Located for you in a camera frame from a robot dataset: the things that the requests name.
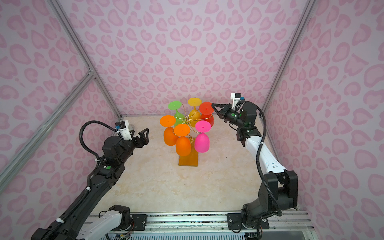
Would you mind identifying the right black corrugated cable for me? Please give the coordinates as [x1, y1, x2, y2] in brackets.
[243, 100, 283, 217]

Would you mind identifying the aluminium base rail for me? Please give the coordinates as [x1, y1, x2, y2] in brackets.
[80, 209, 319, 240]

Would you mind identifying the green wine glass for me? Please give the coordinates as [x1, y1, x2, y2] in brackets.
[168, 101, 185, 127]

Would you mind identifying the orange wine glass front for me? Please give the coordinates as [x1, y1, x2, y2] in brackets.
[174, 124, 192, 157]

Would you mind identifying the orange wine glass back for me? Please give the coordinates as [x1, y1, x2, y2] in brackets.
[160, 115, 179, 146]

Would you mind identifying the clear tape roll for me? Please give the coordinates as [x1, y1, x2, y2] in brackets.
[128, 125, 135, 135]

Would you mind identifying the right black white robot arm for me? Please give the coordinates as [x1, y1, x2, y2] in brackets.
[212, 101, 299, 232]

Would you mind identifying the orange wine glass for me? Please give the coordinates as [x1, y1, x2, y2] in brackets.
[160, 115, 179, 146]
[174, 124, 192, 157]

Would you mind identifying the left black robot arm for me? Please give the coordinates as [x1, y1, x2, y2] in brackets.
[31, 128, 150, 240]

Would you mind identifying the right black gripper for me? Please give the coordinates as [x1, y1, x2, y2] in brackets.
[212, 104, 247, 129]

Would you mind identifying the pink wine glass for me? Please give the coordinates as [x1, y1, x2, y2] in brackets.
[195, 121, 212, 153]

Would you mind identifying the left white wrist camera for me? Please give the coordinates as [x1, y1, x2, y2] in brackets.
[115, 120, 132, 141]

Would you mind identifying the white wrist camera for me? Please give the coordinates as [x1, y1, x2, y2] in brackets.
[115, 120, 132, 141]
[230, 93, 245, 111]

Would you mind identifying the gold wire glass rack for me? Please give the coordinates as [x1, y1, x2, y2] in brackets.
[179, 104, 199, 167]

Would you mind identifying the red wine glass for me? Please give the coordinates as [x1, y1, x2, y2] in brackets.
[199, 102, 214, 127]

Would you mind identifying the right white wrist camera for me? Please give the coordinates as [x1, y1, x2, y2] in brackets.
[230, 93, 245, 111]

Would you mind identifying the yellow wine glass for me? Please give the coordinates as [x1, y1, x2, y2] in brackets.
[188, 98, 202, 128]

